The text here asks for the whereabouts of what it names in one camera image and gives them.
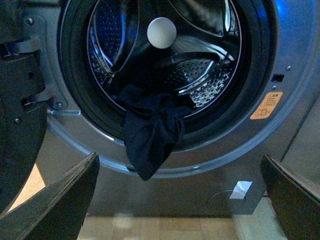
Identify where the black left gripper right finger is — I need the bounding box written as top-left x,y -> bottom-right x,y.
260,155 -> 320,240

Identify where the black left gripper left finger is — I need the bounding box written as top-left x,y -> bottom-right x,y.
0,152 -> 100,240

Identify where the dark navy garment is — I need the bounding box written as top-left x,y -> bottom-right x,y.
116,84 -> 192,181

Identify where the open washing machine door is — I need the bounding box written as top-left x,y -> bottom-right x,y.
0,0 -> 50,215

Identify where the grey front-load washing machine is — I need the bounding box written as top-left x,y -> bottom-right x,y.
28,0 -> 320,217

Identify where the orange warning sticker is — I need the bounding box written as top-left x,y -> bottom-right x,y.
250,91 -> 283,120

